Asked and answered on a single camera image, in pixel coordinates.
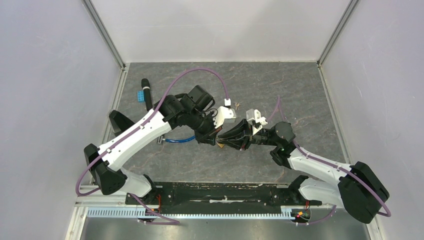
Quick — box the blue cable lock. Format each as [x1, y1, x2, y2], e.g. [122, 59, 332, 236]
[156, 135, 195, 144]

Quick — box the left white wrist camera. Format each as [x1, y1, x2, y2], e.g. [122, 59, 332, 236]
[212, 98, 237, 129]

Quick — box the purple cable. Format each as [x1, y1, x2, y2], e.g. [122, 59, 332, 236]
[75, 67, 231, 197]
[266, 96, 392, 226]

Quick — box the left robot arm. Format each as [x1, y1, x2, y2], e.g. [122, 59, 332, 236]
[83, 85, 234, 204]

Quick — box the black microphone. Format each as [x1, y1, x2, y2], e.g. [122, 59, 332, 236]
[141, 78, 153, 111]

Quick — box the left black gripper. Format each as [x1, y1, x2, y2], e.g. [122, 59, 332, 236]
[187, 109, 224, 147]

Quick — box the slotted cable duct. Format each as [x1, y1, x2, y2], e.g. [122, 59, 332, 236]
[86, 206, 301, 221]

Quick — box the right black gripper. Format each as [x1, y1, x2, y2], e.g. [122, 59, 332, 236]
[218, 119, 279, 151]

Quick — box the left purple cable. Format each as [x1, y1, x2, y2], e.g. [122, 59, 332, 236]
[75, 67, 231, 197]

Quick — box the blue toy brick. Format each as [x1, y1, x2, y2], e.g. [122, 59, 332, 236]
[137, 91, 145, 103]

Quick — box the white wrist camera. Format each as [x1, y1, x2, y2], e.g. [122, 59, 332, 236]
[246, 108, 268, 129]
[212, 98, 237, 129]

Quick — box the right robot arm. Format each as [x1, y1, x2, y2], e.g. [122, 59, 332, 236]
[216, 119, 392, 224]

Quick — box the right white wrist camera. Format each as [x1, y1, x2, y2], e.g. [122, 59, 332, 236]
[246, 108, 268, 129]

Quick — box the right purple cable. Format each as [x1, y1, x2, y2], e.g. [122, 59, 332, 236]
[266, 96, 392, 226]

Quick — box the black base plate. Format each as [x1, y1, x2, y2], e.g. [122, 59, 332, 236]
[141, 181, 323, 214]

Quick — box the black wedge cover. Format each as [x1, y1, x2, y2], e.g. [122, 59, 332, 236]
[108, 109, 135, 137]

